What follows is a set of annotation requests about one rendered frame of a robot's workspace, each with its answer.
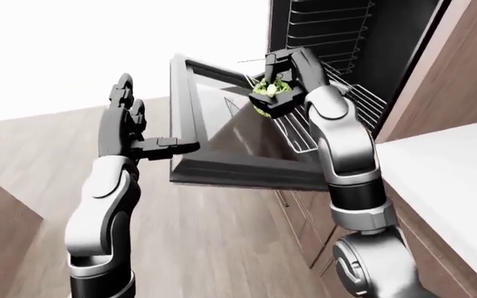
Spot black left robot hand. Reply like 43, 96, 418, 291
99, 72, 201, 161

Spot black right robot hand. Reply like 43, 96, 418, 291
248, 48, 330, 119

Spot green broccoli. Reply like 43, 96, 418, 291
251, 74, 293, 118

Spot oven cavity with racks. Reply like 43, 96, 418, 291
265, 0, 470, 139

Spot black glass oven door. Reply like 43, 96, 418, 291
167, 52, 331, 193

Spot brown wooden cabinet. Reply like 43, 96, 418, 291
274, 0, 477, 298

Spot white countertop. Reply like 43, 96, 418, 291
374, 117, 477, 256

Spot metal wire oven rack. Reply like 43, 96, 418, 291
236, 59, 388, 154

